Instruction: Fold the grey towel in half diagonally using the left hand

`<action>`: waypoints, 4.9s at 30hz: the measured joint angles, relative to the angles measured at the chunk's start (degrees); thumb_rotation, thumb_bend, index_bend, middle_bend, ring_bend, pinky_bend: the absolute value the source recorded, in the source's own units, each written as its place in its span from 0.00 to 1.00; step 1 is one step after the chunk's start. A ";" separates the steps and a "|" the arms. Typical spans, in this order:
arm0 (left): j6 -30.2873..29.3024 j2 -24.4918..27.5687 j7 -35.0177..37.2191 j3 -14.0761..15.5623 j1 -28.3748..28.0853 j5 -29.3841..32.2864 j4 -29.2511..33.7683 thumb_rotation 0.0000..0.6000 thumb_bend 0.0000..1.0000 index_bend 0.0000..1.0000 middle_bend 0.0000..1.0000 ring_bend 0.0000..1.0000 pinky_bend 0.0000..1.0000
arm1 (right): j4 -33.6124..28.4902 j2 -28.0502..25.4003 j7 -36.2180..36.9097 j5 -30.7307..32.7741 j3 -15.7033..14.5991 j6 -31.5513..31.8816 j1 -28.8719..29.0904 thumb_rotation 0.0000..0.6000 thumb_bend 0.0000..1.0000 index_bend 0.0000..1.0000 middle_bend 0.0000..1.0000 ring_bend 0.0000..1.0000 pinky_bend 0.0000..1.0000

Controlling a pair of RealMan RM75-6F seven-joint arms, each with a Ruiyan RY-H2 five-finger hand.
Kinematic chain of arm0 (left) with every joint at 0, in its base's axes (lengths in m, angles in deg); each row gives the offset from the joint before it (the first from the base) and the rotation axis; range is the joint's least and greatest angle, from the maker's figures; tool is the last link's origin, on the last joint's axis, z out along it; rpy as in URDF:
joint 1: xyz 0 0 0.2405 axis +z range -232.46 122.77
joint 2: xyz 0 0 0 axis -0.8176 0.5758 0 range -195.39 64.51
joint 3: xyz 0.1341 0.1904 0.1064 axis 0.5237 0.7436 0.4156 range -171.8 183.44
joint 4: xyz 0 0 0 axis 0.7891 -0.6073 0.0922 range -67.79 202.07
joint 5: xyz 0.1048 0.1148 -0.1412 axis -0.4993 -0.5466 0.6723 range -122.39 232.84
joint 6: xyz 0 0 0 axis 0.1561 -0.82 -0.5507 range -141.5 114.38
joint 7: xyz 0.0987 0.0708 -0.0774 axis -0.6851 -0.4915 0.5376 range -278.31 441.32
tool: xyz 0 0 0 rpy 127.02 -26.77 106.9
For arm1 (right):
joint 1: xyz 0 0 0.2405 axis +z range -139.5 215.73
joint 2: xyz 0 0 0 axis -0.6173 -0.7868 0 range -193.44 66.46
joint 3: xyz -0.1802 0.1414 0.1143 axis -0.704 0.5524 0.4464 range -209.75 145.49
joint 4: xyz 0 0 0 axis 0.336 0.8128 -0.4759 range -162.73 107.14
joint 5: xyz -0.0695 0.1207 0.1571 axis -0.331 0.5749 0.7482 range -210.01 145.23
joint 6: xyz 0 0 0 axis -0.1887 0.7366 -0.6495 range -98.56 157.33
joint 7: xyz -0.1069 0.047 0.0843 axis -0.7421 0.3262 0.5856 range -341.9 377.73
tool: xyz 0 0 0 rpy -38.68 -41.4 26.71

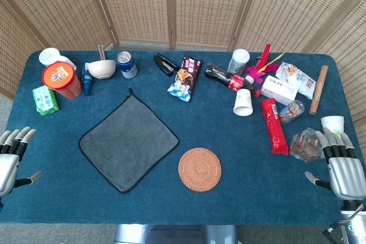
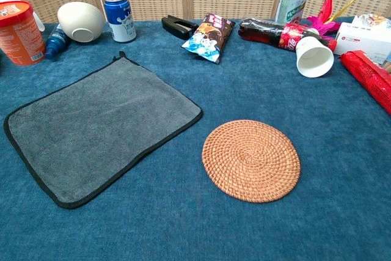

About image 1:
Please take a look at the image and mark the clear pastry bag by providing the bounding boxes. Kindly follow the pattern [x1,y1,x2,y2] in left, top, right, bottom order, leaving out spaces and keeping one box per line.
[289,127,329,162]

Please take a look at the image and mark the white foam cup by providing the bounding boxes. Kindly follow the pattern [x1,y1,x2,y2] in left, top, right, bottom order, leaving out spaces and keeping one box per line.
[320,115,345,138]

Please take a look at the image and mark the multicolour right arm wires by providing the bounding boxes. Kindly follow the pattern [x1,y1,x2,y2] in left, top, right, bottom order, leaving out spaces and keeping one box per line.
[323,203,365,237]

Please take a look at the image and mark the blue and white drink can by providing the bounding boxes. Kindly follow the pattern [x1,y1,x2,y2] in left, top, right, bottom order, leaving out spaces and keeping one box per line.
[116,51,138,79]

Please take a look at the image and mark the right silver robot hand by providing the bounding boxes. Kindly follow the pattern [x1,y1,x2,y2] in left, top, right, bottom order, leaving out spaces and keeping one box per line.
[304,127,366,202]

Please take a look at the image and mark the white ceramic bowl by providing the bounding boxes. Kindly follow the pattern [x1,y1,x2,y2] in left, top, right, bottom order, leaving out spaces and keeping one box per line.
[86,59,117,80]

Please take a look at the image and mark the blue table cloth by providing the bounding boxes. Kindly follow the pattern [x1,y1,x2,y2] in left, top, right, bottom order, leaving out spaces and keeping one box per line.
[0,49,361,226]

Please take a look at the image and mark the bamboo folding screen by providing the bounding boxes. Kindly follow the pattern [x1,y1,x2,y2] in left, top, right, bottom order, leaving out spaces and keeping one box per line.
[0,0,366,125]

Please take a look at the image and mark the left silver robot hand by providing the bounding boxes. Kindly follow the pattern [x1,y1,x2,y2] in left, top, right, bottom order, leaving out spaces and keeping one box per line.
[0,126,43,199]

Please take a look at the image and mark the white paper cup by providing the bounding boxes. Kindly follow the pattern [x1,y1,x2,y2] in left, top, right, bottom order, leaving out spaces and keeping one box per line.
[233,88,254,117]

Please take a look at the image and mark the black stapler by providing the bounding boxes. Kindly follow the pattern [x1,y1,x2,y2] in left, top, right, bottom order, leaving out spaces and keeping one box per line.
[153,53,178,77]

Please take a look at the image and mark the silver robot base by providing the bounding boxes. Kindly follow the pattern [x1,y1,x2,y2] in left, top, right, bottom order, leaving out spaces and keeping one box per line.
[113,223,238,244]

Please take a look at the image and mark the red biscuit packet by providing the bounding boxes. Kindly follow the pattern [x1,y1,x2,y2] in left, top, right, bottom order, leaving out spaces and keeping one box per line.
[260,98,289,155]

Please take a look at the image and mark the orange instant noodle tub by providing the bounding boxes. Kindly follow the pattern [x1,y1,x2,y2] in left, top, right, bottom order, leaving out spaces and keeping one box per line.
[42,61,83,100]

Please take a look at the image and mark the white cup top left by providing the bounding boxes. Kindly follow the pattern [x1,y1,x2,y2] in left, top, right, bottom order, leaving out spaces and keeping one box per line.
[38,47,77,70]

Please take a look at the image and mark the clear small snack cup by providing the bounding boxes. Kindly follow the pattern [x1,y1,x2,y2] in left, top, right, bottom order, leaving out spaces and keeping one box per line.
[279,99,305,124]

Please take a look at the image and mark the white carton box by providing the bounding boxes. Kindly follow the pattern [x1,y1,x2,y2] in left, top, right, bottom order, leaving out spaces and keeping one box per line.
[260,75,299,106]

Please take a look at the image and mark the green tissue pack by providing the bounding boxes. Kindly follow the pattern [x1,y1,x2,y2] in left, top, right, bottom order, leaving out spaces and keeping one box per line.
[31,85,60,117]

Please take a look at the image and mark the dark chocolate snack bag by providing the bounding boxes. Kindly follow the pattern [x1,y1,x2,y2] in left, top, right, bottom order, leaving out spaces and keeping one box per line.
[166,54,204,103]

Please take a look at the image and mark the wooden rolling pin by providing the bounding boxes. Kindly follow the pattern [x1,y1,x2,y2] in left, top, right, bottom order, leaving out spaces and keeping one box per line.
[308,65,329,115]

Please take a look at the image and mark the white snack packet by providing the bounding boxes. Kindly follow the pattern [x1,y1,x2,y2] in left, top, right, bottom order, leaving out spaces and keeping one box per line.
[274,61,317,101]

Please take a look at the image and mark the pink red feather shuttlecock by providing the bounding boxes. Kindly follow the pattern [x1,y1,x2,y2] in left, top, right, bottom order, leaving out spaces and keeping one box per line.
[242,43,286,85]

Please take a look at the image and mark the green and white lidded cup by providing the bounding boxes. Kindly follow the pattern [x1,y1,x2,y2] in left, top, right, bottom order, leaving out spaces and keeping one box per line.
[227,49,250,75]

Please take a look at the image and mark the round woven rattan coaster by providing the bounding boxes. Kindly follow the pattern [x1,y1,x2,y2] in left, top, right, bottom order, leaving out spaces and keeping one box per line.
[178,147,222,192]

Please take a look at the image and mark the cola bottle with red label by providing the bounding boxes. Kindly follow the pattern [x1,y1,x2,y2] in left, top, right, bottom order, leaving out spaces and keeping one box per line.
[204,63,262,98]

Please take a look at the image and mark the grey blue cleaning cloth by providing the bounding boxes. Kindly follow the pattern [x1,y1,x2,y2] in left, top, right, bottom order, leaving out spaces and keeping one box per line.
[78,88,180,194]

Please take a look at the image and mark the blue spray bottle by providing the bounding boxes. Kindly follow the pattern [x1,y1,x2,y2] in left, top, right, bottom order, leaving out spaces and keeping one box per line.
[81,61,94,97]

